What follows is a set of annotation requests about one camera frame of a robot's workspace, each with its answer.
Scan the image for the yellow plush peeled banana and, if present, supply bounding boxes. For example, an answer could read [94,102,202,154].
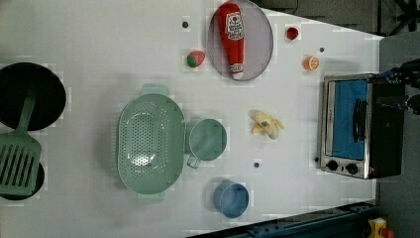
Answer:
[251,111,284,140]

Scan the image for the green oval colander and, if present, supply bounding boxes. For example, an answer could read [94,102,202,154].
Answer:
[117,83,186,203]

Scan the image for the blue cup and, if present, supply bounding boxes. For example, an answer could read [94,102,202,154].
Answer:
[213,180,250,218]

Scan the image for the red plush ketchup bottle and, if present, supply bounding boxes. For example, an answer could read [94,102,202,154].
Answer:
[217,2,245,79]

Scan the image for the orange slice toy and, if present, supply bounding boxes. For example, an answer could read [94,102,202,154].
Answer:
[303,57,320,70]

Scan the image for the small red strawberry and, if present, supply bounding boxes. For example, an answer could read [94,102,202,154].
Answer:
[286,27,299,41]

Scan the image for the silver toaster oven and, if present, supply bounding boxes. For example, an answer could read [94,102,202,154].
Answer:
[320,74,404,179]

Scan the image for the large black pan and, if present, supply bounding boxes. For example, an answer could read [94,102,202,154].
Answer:
[0,62,66,131]

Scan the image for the green slotted spatula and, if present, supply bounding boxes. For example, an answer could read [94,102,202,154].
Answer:
[0,86,42,195]

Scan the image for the yellow and red clamp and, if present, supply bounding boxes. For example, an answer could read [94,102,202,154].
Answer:
[368,218,395,238]

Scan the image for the black camera tripod mount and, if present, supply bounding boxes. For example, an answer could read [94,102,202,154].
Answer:
[376,59,420,115]

